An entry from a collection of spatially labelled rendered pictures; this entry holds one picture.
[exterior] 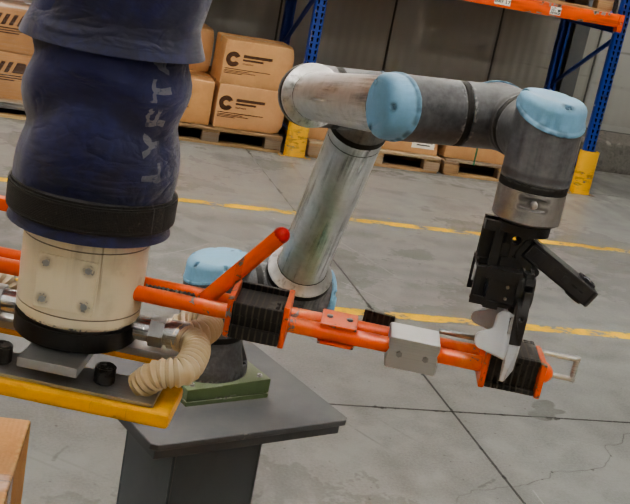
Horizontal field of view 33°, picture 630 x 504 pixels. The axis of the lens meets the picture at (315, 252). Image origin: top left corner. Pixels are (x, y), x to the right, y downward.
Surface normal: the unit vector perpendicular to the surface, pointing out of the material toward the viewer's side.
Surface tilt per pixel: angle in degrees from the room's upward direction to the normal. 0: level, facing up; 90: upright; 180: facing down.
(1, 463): 0
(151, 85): 78
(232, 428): 0
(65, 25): 69
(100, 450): 0
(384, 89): 91
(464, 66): 90
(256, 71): 91
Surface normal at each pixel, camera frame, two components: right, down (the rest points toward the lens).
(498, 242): -0.09, 0.27
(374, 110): -0.92, -0.04
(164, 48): 0.69, -0.03
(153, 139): 0.87, 0.11
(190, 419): 0.18, -0.94
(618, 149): 0.24, 0.32
